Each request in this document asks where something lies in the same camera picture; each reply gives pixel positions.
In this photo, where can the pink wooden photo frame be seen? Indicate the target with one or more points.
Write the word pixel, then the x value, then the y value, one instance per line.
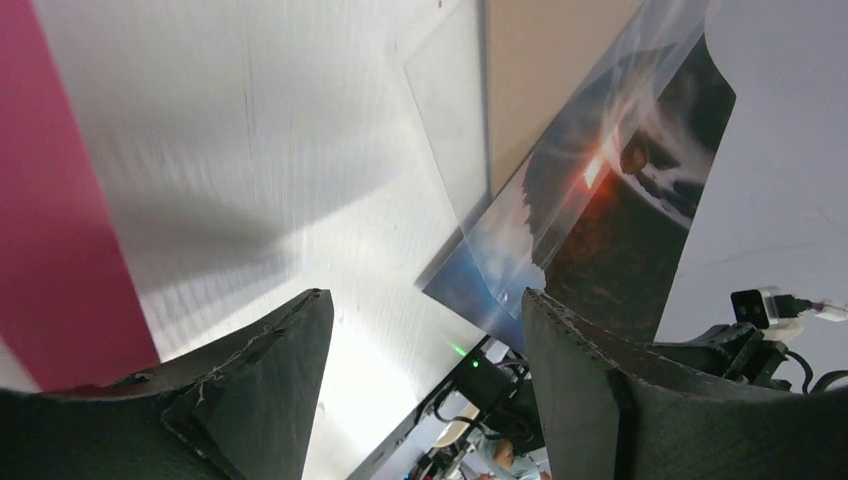
pixel 70 314

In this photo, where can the clear plastic glazing sheet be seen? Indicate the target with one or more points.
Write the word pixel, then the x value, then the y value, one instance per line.
pixel 445 68

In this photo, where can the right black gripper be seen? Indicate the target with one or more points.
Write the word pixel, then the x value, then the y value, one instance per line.
pixel 737 352

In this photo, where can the sunset landscape photo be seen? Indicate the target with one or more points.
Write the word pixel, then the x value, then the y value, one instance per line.
pixel 598 213

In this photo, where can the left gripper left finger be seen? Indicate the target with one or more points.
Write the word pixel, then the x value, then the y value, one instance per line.
pixel 240 407

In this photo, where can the brown fibreboard backing board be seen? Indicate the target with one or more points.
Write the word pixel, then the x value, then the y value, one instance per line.
pixel 536 55

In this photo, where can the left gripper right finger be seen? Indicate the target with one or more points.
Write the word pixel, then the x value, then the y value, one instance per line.
pixel 612 409

